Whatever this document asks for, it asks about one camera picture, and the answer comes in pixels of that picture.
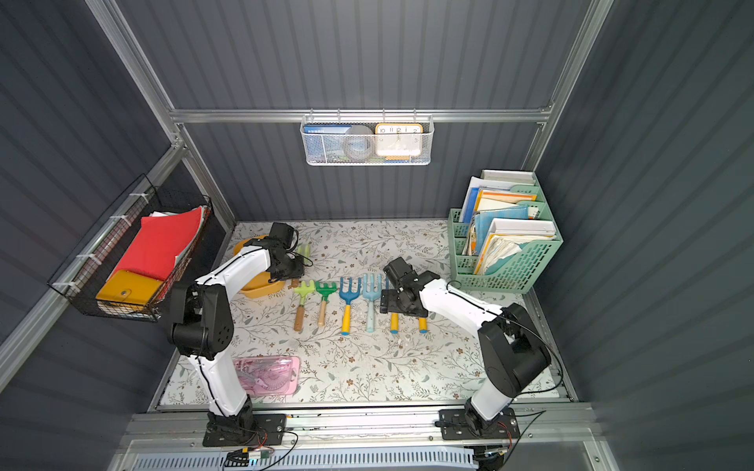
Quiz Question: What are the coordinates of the lime green rake wooden handle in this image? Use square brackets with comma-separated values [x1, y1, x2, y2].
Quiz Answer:
[294, 281, 315, 333]

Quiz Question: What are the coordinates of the grey tape roll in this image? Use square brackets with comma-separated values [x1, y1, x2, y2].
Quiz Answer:
[343, 125, 374, 162]

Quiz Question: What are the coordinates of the black wire side basket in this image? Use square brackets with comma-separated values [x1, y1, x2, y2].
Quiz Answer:
[48, 176, 213, 322]

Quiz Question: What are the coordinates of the yellow plastic storage box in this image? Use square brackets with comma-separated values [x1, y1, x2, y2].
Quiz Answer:
[240, 272, 286, 298]

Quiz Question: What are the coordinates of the green plastic file organizer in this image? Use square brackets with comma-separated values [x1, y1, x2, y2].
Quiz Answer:
[448, 170, 564, 294]

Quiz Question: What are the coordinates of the yellow white clock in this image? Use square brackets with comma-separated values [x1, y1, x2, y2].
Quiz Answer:
[374, 123, 424, 160]

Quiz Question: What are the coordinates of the red folder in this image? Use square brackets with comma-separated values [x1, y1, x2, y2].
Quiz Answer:
[114, 206, 207, 281]

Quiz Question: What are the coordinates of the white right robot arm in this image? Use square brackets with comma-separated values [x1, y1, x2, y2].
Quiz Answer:
[380, 257, 553, 429]

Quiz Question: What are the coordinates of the blue box in basket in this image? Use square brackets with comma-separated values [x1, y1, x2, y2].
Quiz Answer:
[302, 124, 351, 165]

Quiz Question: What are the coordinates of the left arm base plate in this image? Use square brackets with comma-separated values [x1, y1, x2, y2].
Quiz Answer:
[202, 412, 287, 447]

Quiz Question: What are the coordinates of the yellow box in basket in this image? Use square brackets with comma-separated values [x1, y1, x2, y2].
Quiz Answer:
[96, 270, 162, 305]

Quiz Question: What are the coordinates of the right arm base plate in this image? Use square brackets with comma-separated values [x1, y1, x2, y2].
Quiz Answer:
[434, 407, 520, 442]

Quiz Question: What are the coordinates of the light blue rake pale handle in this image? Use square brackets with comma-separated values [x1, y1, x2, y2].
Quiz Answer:
[362, 274, 383, 334]

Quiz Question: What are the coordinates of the papers and folders stack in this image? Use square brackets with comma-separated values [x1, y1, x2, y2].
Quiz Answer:
[457, 170, 563, 276]

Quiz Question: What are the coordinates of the pink plastic case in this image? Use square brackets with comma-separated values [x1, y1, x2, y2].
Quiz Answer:
[234, 356, 300, 398]

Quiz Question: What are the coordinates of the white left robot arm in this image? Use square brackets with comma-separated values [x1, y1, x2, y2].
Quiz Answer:
[163, 222, 304, 418]

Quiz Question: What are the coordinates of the white wire wall basket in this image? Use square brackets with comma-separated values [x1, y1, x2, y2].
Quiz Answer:
[300, 113, 435, 167]

